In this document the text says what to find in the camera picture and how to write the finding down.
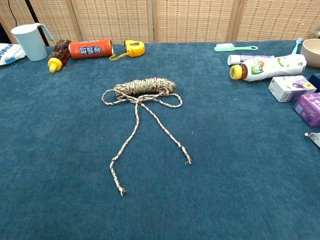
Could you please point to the yellow tape measure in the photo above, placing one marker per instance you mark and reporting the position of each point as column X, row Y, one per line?
column 135, row 48

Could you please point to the blue carpet table cover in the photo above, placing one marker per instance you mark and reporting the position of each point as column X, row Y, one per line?
column 225, row 175

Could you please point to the white and purple toothpaste tube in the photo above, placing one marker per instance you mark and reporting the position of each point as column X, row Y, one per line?
column 235, row 59

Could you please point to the mint green hairbrush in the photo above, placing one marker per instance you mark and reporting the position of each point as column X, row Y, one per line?
column 225, row 47

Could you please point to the orange soda can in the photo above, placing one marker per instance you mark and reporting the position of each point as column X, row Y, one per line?
column 90, row 49

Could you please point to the bamboo folding screen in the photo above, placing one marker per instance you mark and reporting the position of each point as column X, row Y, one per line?
column 175, row 20

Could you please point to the brown bottle with yellow cap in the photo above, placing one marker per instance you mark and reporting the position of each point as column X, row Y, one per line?
column 61, row 53

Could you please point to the white drink bottle yellow cap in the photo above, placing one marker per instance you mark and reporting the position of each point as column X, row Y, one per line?
column 270, row 67

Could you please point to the white carton with purple print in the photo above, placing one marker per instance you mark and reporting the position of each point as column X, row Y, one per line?
column 287, row 90

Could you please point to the purple box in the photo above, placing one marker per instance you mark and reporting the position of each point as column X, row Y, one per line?
column 310, row 107

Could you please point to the pale blue plastic pitcher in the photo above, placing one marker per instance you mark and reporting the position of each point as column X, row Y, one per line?
column 27, row 45

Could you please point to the silver foil packet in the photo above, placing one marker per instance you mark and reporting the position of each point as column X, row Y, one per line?
column 316, row 138

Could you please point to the light blue toothbrush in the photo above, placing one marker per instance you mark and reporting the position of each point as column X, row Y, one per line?
column 297, row 43

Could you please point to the dark blue box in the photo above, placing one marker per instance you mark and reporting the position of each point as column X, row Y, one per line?
column 315, row 80

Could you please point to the white bag with blue print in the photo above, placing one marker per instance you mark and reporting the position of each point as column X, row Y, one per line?
column 10, row 53

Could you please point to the beige bowl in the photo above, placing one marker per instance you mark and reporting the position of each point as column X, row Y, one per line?
column 312, row 56

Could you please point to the black tripod stand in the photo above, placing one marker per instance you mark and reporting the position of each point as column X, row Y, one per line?
column 32, row 10

